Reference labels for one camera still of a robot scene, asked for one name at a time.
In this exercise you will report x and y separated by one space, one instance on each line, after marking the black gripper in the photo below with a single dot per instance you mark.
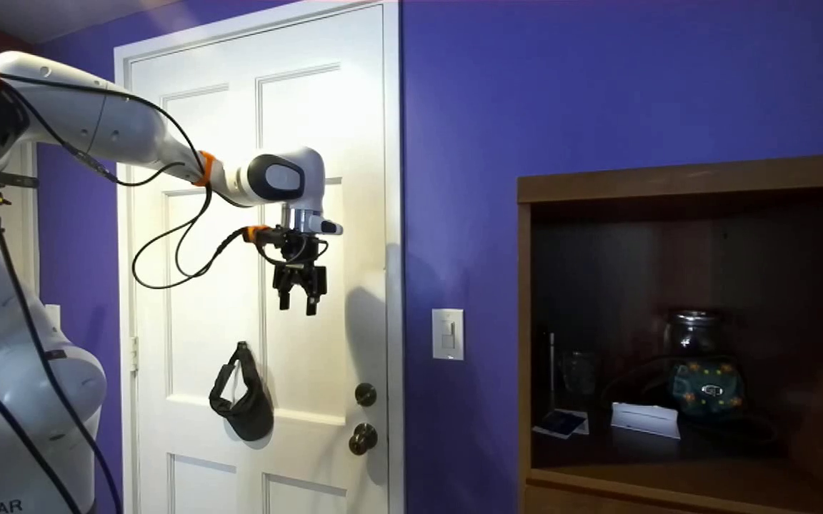
298 264

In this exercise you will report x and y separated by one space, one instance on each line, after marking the white wall light switch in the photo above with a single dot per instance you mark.
447 336

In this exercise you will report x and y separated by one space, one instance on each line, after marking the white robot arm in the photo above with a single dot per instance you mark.
54 389

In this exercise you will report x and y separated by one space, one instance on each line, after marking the dark round door knob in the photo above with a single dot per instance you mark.
365 439

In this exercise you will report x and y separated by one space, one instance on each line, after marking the small dark box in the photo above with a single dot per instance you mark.
562 423

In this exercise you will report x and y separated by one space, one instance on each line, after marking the white panel door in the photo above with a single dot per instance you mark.
325 75

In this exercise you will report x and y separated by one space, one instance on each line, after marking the white folded paper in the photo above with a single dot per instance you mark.
652 421

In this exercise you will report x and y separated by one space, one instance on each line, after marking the dark half head cap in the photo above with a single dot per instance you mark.
252 413

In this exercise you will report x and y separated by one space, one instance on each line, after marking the glass jar with lid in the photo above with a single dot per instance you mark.
705 379

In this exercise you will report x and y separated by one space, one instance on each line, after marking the dark deadbolt lock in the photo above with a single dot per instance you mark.
365 396

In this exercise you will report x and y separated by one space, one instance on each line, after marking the brown wooden cabinet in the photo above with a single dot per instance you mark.
605 259

